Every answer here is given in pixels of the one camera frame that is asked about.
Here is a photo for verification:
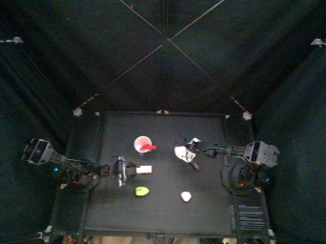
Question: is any red and white toy bowl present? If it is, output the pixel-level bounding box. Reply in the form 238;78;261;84
133;135;154;154

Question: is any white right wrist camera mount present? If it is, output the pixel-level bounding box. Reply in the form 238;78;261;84
177;146;198;163

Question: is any white rectangular toy block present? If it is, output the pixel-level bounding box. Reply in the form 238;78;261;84
136;165;154;174

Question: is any pale yellow toy fruit half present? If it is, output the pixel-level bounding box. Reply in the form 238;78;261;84
180;191;194;203

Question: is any green toy fruit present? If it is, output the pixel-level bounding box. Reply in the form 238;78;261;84
134;186;150;197

